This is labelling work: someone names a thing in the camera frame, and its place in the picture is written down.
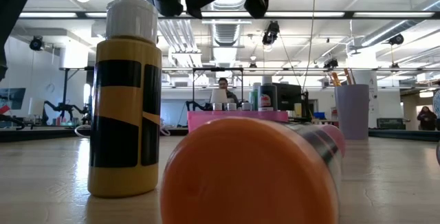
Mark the small yellow paint bottle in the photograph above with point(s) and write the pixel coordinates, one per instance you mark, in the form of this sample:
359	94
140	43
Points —
117	182

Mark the blue storage bin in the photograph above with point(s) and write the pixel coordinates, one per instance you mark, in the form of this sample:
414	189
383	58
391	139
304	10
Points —
319	115

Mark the white shade background lamp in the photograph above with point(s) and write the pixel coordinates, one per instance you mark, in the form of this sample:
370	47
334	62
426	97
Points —
219	97
36	106

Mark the black background robot arm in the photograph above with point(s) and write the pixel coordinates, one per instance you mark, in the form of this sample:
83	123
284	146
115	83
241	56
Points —
196	106
62	107

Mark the white round pillar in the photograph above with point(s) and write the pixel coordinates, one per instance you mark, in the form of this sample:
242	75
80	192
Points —
374	107

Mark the pink plastic bin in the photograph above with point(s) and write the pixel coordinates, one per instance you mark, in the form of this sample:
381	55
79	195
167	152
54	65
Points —
206	121

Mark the small purple paint bottle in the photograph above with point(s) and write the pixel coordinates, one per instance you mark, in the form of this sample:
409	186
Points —
246	106

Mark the large black paint bottle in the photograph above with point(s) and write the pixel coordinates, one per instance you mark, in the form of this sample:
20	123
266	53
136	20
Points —
267	100

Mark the black ceiling camera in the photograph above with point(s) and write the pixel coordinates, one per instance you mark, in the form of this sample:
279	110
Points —
330	63
397	39
36	43

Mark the group of paint brushes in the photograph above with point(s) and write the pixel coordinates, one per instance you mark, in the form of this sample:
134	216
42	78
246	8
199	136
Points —
336	79

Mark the black background stand frame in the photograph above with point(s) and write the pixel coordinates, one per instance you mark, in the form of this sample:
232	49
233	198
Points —
218	69

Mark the small grey paint bottle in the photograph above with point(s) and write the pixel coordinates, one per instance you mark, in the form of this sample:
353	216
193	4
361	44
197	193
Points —
232	106

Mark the small dark brown paint bottle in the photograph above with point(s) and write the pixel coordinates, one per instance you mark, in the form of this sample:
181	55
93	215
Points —
439	153

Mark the yellow box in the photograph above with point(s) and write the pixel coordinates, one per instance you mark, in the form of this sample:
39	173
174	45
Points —
297	110

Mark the large green paint bottle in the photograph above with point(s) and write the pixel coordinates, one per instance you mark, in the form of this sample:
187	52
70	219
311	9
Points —
253	100

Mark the dark wall screen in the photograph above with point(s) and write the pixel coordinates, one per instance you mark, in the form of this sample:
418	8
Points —
15	97

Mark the black background monitor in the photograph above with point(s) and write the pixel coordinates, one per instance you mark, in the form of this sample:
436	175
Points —
287	97

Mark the black background pole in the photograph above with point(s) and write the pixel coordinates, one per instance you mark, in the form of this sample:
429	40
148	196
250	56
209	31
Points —
65	90

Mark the black equipment case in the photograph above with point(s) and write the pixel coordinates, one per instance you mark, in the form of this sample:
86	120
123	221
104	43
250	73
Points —
391	123

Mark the black overhead camera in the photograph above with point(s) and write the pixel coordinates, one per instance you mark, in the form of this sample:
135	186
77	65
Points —
271	33

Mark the lavender plastic cup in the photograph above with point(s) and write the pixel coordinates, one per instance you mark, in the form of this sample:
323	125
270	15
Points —
352	114

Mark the small orange paint bottle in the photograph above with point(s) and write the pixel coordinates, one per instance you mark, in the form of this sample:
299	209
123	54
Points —
247	176

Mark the person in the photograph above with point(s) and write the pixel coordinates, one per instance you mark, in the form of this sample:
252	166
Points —
231	95
437	107
427	119

